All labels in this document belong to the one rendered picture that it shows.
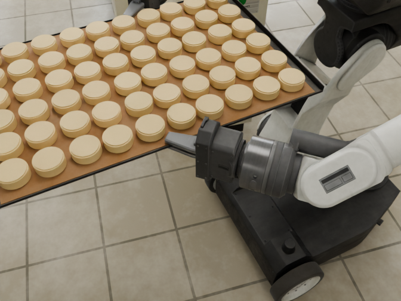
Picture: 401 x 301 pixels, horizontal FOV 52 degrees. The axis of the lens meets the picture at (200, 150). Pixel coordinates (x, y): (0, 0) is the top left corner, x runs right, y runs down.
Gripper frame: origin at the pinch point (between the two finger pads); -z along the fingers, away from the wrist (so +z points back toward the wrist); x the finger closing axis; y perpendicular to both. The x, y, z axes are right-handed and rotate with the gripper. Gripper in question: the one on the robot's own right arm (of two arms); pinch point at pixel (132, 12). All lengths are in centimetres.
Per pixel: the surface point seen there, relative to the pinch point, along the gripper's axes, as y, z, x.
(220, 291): 31, -18, -100
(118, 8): -60, 91, -64
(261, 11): 19, 61, -31
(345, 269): 74, 6, -100
